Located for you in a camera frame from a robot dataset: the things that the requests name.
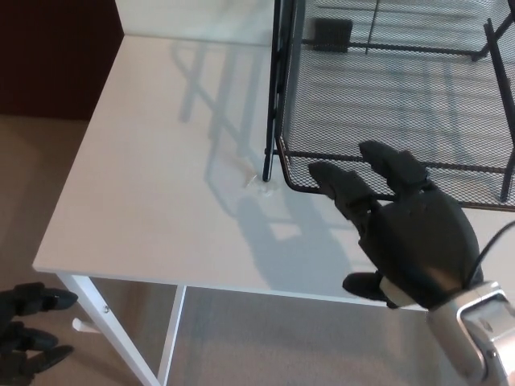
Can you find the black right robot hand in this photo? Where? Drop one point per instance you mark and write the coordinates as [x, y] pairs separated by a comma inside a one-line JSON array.
[[422, 241]]

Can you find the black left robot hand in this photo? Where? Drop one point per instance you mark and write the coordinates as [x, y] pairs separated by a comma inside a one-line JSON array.
[[24, 301]]

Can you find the black mesh file tray layer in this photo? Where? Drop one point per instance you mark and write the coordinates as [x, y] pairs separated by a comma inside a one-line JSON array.
[[362, 100]]

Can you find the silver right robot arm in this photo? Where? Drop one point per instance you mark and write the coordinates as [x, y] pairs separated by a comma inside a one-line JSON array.
[[475, 333]]

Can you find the dark brown wooden panel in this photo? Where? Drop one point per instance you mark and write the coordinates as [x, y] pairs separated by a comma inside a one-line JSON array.
[[56, 56]]

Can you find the white peg on table leg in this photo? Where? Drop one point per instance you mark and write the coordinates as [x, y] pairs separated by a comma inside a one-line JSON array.
[[82, 325]]

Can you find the white metal table leg frame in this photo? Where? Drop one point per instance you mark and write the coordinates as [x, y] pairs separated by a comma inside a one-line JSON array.
[[96, 305]]

